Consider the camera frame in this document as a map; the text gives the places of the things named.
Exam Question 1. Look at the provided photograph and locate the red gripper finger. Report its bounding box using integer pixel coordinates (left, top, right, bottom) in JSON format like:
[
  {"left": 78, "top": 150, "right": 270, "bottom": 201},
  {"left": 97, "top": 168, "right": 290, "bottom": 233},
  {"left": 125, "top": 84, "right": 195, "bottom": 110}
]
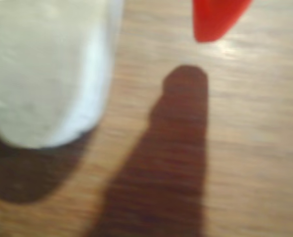
[{"left": 191, "top": 0, "right": 254, "bottom": 44}]

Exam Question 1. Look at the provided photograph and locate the white eraser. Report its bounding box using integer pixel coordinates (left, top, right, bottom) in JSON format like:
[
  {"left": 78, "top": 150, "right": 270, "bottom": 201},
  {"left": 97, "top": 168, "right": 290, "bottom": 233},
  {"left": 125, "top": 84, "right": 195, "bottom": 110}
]
[{"left": 0, "top": 0, "right": 124, "bottom": 150}]

